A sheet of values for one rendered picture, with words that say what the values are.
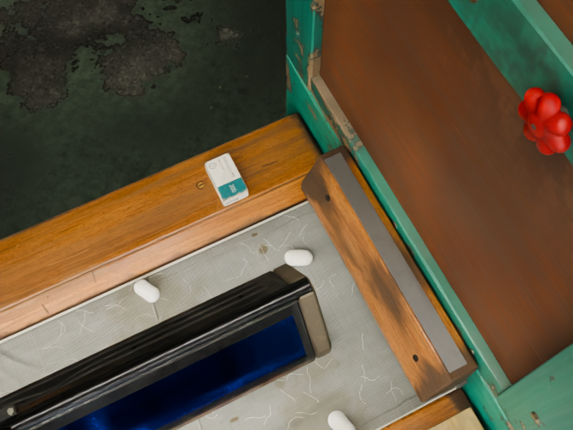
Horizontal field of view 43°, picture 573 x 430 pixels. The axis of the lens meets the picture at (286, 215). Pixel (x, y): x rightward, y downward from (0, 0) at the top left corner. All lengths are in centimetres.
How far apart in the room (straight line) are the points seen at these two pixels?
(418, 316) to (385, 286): 5
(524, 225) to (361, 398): 37
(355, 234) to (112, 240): 31
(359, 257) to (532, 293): 26
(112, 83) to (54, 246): 109
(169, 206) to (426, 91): 42
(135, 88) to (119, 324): 114
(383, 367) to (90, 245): 39
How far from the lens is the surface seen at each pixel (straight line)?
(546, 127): 46
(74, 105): 200
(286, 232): 95
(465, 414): 87
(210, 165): 95
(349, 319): 92
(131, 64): 203
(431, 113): 66
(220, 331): 53
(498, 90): 55
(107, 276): 94
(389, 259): 81
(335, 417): 87
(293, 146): 98
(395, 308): 82
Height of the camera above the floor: 162
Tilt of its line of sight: 66 degrees down
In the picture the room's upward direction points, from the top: 1 degrees counter-clockwise
